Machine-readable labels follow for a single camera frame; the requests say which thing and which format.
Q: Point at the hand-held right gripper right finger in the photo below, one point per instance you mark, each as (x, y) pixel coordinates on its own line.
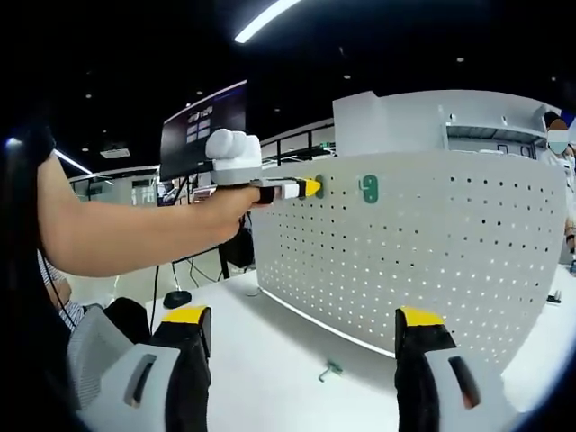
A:
(418, 382)

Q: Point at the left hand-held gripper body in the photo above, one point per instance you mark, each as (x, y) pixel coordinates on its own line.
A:
(236, 157)

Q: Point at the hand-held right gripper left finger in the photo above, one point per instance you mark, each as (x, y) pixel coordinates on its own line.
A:
(180, 382)

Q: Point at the green hook assembly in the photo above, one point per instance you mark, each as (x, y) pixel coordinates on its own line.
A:
(370, 189)
(332, 370)

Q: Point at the white perforated mounting plate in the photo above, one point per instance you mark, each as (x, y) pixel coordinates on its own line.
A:
(405, 247)

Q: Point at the mounting plate foot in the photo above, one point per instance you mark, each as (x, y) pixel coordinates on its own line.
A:
(253, 292)

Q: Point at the person's left hand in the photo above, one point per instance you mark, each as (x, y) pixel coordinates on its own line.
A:
(229, 211)

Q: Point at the large black screen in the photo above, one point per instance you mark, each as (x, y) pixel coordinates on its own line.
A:
(202, 130)

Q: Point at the black bag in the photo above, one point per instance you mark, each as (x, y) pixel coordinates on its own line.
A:
(238, 247)

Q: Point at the round black desk base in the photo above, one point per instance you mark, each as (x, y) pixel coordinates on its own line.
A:
(177, 299)

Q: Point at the white shelving partition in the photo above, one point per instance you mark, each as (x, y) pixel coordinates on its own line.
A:
(405, 117)

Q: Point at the ceiling light strip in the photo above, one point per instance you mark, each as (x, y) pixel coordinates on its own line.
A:
(265, 20)

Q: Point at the striped cloth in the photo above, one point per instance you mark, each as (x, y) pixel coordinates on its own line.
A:
(58, 297)

